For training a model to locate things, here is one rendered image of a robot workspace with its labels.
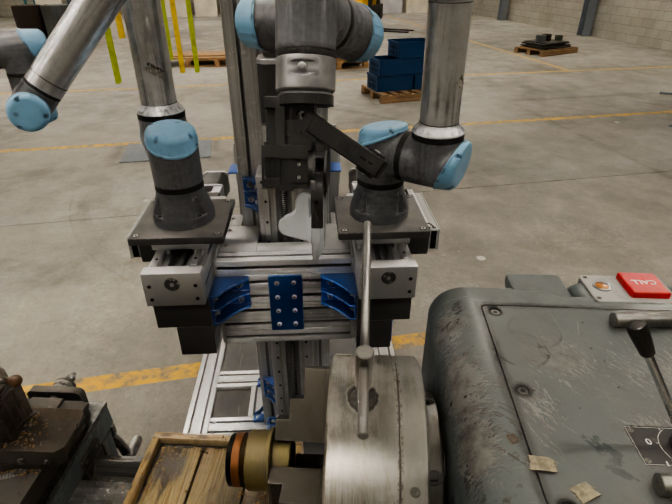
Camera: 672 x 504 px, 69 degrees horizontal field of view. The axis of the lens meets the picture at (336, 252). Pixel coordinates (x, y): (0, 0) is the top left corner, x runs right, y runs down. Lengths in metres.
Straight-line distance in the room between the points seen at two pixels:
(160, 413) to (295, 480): 1.71
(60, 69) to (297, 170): 0.66
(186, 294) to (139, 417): 1.31
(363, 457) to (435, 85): 0.73
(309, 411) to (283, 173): 0.35
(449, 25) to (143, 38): 0.68
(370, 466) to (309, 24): 0.52
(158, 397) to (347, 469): 1.91
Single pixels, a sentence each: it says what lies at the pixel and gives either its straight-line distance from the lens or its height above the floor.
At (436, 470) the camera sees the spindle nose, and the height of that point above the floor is 1.16.
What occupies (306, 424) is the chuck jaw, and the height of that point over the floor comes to 1.14.
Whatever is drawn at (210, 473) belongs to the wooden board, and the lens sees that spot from 1.04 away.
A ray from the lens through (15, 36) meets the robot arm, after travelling 1.29.
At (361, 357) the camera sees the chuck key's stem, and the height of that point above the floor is 1.32.
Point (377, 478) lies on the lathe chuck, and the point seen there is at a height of 1.20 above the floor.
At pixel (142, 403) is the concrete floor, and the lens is 2.48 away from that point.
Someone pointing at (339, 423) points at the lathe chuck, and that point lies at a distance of 0.63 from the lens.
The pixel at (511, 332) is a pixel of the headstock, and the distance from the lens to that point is 0.76.
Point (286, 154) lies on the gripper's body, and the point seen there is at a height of 1.51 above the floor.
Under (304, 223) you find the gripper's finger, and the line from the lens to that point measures 0.63.
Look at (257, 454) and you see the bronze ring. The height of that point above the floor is 1.12.
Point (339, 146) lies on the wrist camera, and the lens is 0.62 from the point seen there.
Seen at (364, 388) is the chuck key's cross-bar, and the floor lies 1.30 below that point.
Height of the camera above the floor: 1.71
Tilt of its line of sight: 30 degrees down
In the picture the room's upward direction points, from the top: straight up
